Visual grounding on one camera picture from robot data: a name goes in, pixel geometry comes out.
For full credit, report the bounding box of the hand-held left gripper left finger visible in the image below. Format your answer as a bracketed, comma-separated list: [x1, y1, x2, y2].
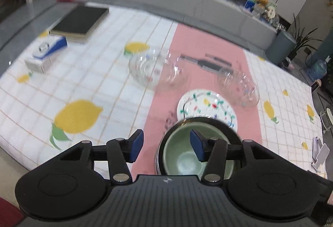
[58, 129, 144, 185]

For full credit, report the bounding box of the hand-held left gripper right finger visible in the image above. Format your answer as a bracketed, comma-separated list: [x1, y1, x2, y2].
[190, 129, 283, 184]

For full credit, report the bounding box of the green ceramic bowl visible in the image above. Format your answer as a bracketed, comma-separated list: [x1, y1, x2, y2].
[154, 117, 244, 178]
[163, 124, 235, 180]

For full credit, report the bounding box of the white fruit-print plate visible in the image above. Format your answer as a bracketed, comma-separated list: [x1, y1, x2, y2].
[177, 90, 238, 132]

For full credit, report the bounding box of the clear glass flower-print plate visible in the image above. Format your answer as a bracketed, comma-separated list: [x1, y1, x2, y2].
[217, 67, 261, 108]

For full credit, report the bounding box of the large clear glass bowl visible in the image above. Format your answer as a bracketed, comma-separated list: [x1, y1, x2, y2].
[129, 47, 190, 92]

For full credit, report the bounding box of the white phone stand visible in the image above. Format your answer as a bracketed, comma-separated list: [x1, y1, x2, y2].
[311, 137, 330, 173]

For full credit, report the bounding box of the blue and white box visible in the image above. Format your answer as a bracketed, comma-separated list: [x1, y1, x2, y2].
[32, 36, 68, 59]

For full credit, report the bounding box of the grey trash bin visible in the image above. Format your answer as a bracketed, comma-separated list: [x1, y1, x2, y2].
[265, 30, 297, 66]

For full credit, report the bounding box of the white rolling stool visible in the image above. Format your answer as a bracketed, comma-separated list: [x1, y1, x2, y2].
[319, 110, 333, 135]

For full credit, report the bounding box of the black book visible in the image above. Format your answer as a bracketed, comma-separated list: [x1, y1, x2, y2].
[49, 5, 110, 43]

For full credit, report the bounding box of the person's red clothing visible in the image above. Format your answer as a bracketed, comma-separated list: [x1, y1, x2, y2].
[0, 197, 25, 227]

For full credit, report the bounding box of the blue water jug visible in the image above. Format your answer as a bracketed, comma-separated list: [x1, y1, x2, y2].
[306, 59, 329, 80]

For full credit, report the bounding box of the long-leaf potted plant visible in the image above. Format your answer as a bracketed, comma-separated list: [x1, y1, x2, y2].
[287, 12, 323, 59]

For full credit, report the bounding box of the green picture card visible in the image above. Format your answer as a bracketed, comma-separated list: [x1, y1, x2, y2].
[245, 0, 263, 12]

